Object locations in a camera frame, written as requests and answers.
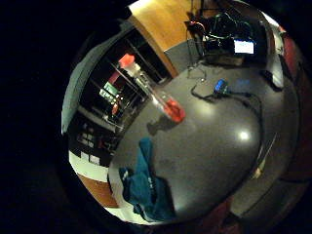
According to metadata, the small blue device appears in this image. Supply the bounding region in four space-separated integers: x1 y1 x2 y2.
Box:
214 78 229 95

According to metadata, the clear bottle with red cap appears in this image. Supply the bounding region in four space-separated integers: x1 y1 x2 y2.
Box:
117 53 187 124

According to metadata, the green lit sign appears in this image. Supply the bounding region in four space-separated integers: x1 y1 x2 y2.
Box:
98 81 120 104

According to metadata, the lit monitor screen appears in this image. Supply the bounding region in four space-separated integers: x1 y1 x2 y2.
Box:
233 39 255 56

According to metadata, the teal cloth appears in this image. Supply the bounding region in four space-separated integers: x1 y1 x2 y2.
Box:
118 136 178 223

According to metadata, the small black device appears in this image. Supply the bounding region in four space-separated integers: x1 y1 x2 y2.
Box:
259 69 284 93

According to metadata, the black equipment rig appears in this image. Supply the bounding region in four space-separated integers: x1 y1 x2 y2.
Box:
184 9 261 66

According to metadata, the white cable with pale plug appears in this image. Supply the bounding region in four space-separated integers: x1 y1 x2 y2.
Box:
253 132 279 180

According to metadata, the black cable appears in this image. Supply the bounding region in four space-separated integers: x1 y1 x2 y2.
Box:
190 82 265 137

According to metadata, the dark shelving unit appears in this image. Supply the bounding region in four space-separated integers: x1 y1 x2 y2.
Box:
63 28 174 168

